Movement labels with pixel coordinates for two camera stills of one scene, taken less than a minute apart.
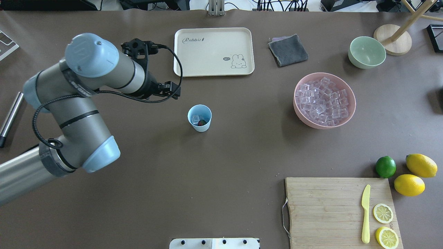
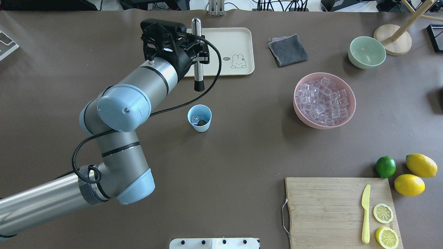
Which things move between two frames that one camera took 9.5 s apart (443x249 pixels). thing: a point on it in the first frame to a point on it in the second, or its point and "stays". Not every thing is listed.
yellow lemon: x=421 y=165 stays
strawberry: x=201 y=122 stays
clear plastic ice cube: x=195 y=119 stays
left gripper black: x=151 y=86 to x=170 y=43
